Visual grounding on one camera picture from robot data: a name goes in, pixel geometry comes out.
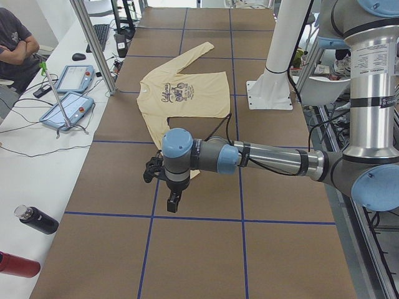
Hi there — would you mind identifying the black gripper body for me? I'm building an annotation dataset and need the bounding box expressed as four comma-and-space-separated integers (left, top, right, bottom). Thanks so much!
166, 177, 190, 197

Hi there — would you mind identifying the beige long-sleeve printed shirt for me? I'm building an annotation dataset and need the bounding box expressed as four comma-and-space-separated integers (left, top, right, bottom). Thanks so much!
137, 42, 231, 180

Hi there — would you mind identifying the lower teach pendant tablet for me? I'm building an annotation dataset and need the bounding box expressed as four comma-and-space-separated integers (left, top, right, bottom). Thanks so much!
39, 92, 95, 131

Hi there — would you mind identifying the teach pendant tablet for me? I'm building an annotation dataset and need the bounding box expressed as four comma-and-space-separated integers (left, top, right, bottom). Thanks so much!
39, 92, 95, 131
55, 65, 95, 94

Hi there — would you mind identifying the black water bottle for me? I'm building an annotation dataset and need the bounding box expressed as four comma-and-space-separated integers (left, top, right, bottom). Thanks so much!
14, 205, 59, 235

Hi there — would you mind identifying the upper teach pendant tablet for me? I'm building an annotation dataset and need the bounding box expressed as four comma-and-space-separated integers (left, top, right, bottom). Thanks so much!
55, 65, 95, 94

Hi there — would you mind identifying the black computer mouse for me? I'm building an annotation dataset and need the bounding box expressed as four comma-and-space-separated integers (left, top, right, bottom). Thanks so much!
72, 53, 86, 61

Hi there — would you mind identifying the black phone on desk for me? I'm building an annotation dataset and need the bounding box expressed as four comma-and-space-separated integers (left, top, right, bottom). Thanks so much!
33, 84, 52, 98

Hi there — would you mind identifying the red water bottle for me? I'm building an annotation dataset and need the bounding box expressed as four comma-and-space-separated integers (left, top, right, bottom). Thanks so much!
1, 252, 41, 278

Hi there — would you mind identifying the black keyboard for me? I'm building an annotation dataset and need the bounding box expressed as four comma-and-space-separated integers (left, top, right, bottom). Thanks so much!
93, 24, 110, 51

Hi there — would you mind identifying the metal stick with green clip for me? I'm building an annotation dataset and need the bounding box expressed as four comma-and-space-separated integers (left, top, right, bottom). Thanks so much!
39, 62, 89, 139

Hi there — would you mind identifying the seated person grey shirt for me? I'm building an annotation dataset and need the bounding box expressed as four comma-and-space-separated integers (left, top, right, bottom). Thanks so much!
1, 7, 41, 94

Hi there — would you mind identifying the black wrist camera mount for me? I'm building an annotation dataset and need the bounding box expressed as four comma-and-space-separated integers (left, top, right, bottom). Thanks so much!
143, 150, 166, 183

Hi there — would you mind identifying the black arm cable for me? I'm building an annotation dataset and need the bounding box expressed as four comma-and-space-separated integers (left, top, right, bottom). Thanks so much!
204, 112, 312, 175

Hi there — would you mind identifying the white pedestal column base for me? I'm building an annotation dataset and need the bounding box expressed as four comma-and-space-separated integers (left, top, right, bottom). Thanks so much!
246, 0, 312, 110

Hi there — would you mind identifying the aluminium frame post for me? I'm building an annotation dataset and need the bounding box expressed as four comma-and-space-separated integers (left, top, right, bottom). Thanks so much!
69, 0, 117, 95

